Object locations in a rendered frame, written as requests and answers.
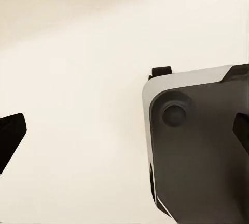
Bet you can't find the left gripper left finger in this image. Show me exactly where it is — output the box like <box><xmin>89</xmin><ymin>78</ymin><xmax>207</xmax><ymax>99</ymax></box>
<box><xmin>0</xmin><ymin>113</ymin><xmax>27</xmax><ymax>175</ymax></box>

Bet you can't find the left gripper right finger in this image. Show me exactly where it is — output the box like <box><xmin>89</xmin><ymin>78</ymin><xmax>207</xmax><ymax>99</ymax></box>
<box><xmin>232</xmin><ymin>112</ymin><xmax>249</xmax><ymax>155</ymax></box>

